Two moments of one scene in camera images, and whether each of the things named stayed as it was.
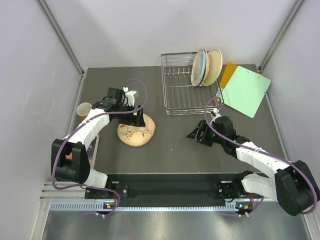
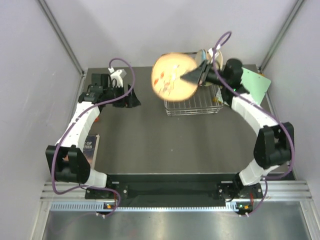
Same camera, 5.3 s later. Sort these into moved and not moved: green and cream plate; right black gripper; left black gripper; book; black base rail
Moved: right black gripper; left black gripper
Not moved: book; black base rail; green and cream plate
